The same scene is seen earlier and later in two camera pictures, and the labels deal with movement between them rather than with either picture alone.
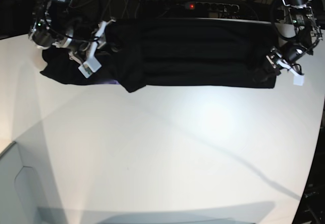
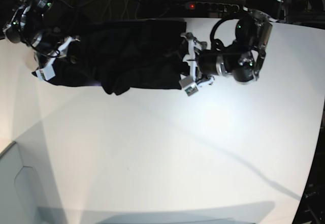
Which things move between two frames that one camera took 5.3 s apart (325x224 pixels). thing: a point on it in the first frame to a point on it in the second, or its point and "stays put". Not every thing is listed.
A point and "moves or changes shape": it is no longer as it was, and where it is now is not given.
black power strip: (212, 6) stays put
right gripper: (274, 59) to (195, 45)
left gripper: (96, 40) to (44, 60)
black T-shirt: (201, 52) moves or changes shape
